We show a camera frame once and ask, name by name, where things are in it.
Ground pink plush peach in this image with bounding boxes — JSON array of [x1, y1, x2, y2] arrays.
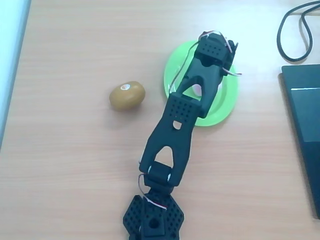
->
[[191, 82, 226, 98]]

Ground green oval plate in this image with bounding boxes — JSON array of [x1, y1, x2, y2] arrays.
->
[[162, 39, 241, 128]]

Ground black laptop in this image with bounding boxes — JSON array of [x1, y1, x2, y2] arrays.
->
[[281, 64, 320, 220]]

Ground brown kiwi fruit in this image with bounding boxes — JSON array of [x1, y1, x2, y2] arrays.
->
[[109, 80, 146, 112]]

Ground white red servo wire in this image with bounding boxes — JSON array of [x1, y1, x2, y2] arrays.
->
[[221, 66, 243, 77], [137, 172, 168, 210]]

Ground black looped cable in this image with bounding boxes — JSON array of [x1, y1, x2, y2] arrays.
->
[[276, 0, 320, 63]]

